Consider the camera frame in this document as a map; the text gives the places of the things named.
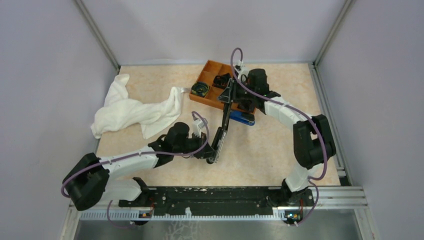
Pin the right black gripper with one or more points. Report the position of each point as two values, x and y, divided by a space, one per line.
227 96

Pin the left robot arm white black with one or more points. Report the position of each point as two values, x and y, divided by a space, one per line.
102 179

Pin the white crumpled towel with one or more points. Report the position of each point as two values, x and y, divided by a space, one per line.
119 111

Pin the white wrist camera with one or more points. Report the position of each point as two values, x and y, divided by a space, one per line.
241 70
198 126

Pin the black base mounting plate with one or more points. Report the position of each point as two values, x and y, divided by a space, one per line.
219 201

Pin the dark rolled tape green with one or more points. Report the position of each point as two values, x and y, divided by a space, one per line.
200 89

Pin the aluminium frame rail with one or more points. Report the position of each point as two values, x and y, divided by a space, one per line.
325 198

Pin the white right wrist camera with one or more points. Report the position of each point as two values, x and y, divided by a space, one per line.
241 70

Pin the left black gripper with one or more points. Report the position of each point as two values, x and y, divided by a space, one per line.
207 152

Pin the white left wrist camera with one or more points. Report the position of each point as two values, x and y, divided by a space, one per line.
198 126

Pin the black rolled tape red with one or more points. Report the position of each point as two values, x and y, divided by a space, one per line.
221 81

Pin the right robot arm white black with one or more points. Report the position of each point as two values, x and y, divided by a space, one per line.
313 142

